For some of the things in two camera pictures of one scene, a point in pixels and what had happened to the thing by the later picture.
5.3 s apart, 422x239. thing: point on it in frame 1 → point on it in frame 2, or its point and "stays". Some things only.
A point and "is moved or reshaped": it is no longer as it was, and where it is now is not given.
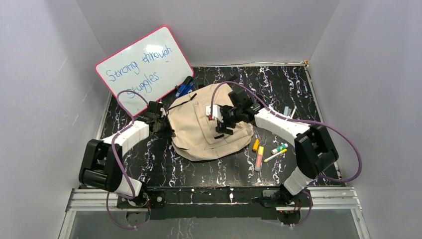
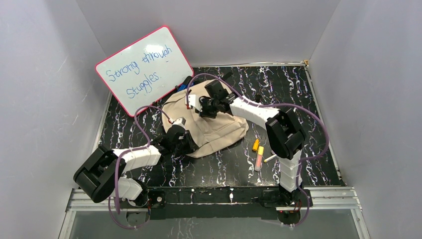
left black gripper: (161, 124) → (187, 145)
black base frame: (177, 203) stays
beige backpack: (195, 135) is moved or reshaped
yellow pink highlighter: (259, 158) stays
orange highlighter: (256, 145) stays
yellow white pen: (269, 158) stays
